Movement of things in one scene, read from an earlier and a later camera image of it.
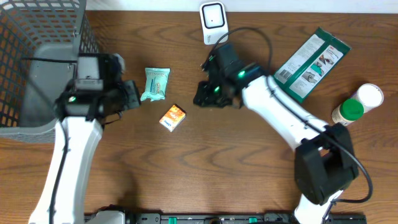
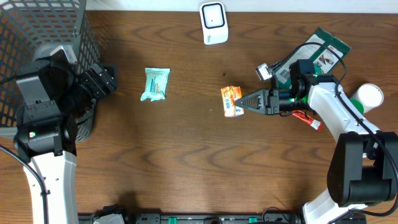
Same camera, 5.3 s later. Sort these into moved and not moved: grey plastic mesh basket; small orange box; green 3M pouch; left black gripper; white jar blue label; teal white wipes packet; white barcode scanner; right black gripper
Moved: small orange box; left black gripper; right black gripper
Not moved: white barcode scanner; teal white wipes packet; grey plastic mesh basket; green 3M pouch; white jar blue label
